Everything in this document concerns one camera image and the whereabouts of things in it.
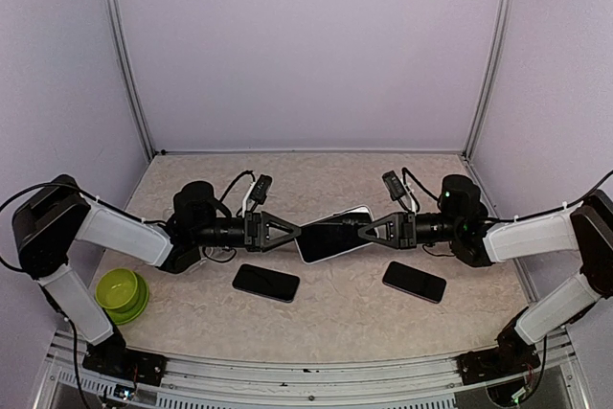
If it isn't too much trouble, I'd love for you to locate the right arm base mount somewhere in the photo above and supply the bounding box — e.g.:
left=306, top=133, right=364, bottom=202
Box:
left=456, top=329, right=541, bottom=385

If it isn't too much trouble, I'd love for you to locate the green plastic bowl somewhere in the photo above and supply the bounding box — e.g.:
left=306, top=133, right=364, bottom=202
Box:
left=95, top=268, right=149, bottom=326

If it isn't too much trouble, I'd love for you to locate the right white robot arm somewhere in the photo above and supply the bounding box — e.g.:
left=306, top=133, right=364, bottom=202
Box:
left=358, top=174, right=612, bottom=375

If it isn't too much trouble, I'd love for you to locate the aluminium front rail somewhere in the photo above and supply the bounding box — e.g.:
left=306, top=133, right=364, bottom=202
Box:
left=33, top=327, right=590, bottom=409

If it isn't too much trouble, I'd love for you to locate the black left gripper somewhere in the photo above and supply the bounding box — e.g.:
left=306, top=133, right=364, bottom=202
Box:
left=193, top=211, right=302, bottom=252

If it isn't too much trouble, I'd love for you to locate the dark red phone right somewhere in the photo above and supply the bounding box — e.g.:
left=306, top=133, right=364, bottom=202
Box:
left=382, top=261, right=446, bottom=304

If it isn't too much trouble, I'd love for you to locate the black phone table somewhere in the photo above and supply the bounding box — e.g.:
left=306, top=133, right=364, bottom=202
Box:
left=232, top=263, right=301, bottom=303

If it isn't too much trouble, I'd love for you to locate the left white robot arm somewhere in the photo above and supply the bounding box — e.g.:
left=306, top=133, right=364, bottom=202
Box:
left=6, top=174, right=301, bottom=375

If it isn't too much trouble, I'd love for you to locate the right aluminium frame post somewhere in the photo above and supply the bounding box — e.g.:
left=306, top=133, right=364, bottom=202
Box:
left=463, top=0, right=512, bottom=162

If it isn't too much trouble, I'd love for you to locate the aluminium frame post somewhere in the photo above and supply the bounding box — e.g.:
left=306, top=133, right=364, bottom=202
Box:
left=463, top=0, right=512, bottom=162
left=104, top=0, right=156, bottom=162

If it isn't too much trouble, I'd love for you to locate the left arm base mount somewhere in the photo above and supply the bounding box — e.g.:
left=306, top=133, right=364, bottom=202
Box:
left=82, top=340, right=168, bottom=387

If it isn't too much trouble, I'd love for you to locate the left aluminium frame post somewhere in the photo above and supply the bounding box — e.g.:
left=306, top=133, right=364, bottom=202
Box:
left=104, top=0, right=156, bottom=162

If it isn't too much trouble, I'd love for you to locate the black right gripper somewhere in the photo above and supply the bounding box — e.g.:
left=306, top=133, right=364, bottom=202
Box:
left=358, top=211, right=462, bottom=249

